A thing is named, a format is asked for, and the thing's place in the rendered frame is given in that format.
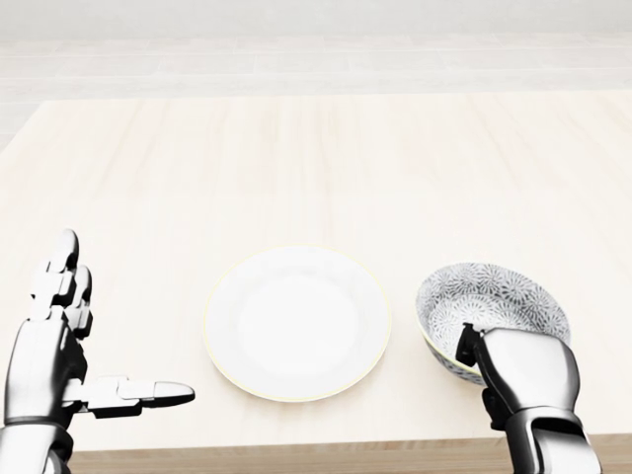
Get black white patterned bowl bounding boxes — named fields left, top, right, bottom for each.
left=415, top=263, right=573, bottom=388

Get white plate with yellow rim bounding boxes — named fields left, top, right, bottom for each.
left=203, top=244, right=392, bottom=402

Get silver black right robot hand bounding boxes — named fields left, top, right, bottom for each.
left=455, top=322, right=582, bottom=427

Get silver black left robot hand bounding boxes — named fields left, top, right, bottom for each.
left=2, top=228, right=197, bottom=426

